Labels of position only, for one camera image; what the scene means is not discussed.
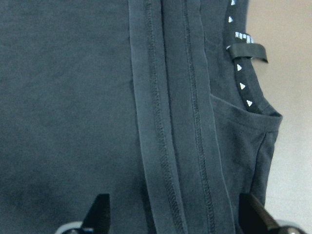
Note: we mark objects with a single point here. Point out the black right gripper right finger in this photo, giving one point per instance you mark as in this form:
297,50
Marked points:
254,217

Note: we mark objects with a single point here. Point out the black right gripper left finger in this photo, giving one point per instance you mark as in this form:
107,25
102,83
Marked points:
97,214

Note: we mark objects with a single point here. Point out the black printed t-shirt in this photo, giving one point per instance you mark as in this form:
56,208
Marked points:
152,102

